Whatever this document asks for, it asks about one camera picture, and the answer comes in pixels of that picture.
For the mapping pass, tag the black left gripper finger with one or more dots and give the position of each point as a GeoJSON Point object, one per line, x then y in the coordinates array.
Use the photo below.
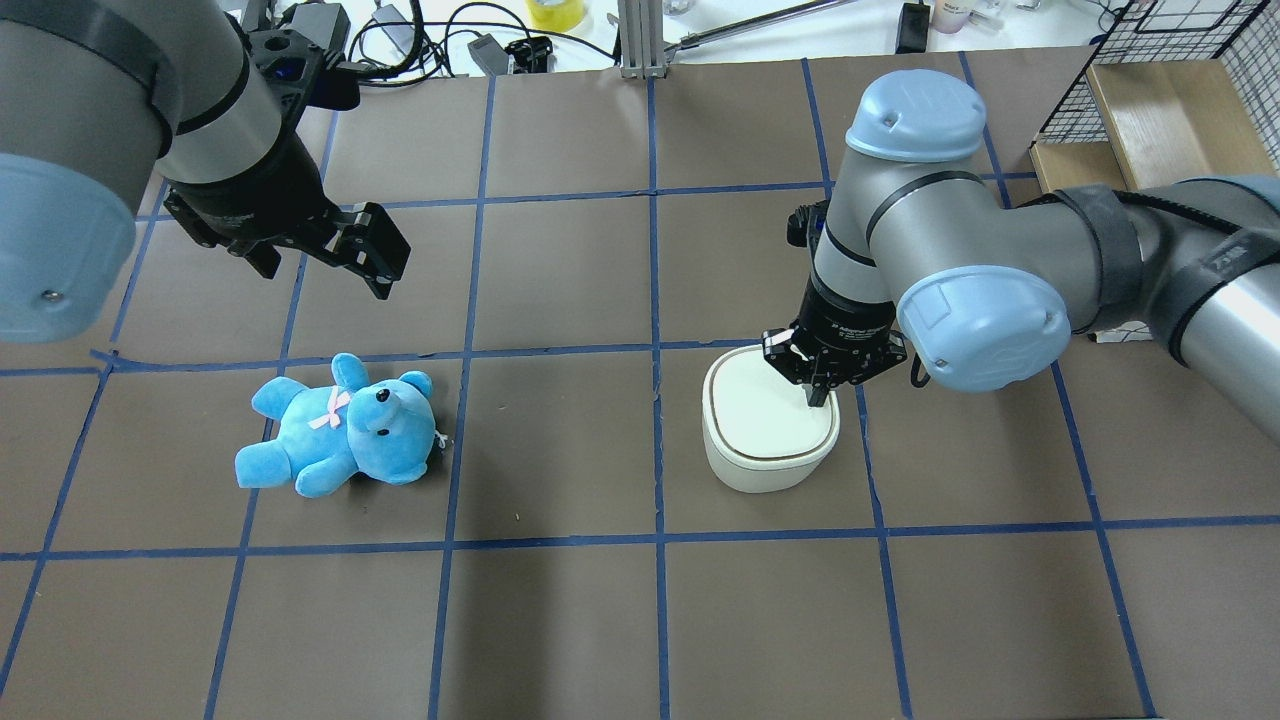
{"type": "Point", "coordinates": [264, 259]}
{"type": "Point", "coordinates": [366, 242]}

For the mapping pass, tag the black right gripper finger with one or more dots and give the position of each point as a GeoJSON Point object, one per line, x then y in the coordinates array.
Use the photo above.
{"type": "Point", "coordinates": [833, 366]}
{"type": "Point", "coordinates": [796, 364]}

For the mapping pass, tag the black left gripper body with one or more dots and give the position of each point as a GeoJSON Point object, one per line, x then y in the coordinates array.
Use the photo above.
{"type": "Point", "coordinates": [252, 196]}

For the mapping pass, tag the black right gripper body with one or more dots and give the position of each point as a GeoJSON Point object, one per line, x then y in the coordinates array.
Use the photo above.
{"type": "Point", "coordinates": [846, 322]}

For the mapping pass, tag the white desktop trash can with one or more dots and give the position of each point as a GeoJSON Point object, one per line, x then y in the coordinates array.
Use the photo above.
{"type": "Point", "coordinates": [759, 433]}

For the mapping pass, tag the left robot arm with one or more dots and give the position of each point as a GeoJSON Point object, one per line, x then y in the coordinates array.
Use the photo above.
{"type": "Point", "coordinates": [99, 95]}

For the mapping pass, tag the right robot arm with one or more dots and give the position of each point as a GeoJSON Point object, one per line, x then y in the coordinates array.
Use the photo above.
{"type": "Point", "coordinates": [911, 254]}

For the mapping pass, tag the blue teddy bear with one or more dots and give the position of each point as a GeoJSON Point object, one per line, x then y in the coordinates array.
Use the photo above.
{"type": "Point", "coordinates": [384, 430]}

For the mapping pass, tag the black power adapter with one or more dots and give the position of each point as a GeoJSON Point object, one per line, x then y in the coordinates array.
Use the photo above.
{"type": "Point", "coordinates": [490, 56]}

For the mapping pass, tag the yellow tape roll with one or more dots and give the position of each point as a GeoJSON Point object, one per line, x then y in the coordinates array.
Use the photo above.
{"type": "Point", "coordinates": [558, 16]}

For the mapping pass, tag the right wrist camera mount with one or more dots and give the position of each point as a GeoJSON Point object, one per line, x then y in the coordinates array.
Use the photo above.
{"type": "Point", "coordinates": [806, 224]}

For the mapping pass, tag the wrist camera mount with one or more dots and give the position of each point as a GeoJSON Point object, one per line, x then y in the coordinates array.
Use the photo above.
{"type": "Point", "coordinates": [301, 53]}
{"type": "Point", "coordinates": [806, 224]}

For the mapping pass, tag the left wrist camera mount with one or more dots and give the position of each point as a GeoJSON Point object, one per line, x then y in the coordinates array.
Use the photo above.
{"type": "Point", "coordinates": [301, 53]}

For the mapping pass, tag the aluminium frame post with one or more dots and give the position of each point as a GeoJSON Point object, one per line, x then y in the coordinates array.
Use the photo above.
{"type": "Point", "coordinates": [642, 48]}

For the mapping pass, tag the wooden shelf with wire grid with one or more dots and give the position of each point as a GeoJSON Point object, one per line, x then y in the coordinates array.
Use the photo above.
{"type": "Point", "coordinates": [1173, 90]}

